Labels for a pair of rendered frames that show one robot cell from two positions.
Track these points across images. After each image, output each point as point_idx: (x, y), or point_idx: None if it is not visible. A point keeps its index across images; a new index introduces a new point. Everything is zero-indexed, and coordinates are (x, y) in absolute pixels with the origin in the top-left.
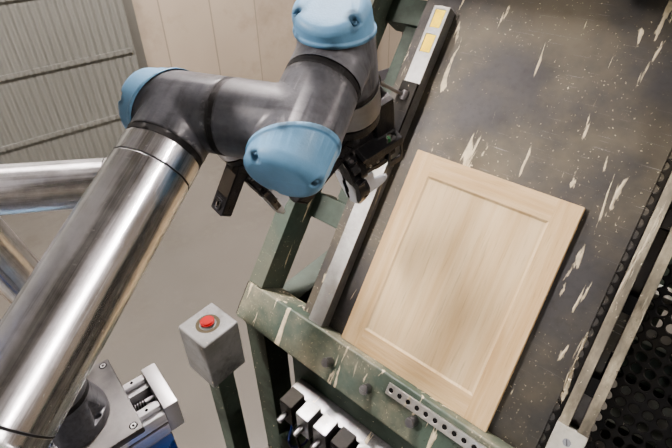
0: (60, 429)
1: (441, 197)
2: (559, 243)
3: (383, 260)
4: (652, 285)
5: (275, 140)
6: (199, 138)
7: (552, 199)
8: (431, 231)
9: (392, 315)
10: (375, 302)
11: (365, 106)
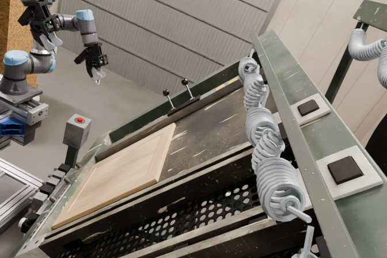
0: (3, 80)
1: (154, 143)
2: (136, 184)
3: (124, 150)
4: (107, 214)
5: None
6: None
7: (157, 167)
8: (138, 151)
9: (101, 169)
10: (106, 162)
11: None
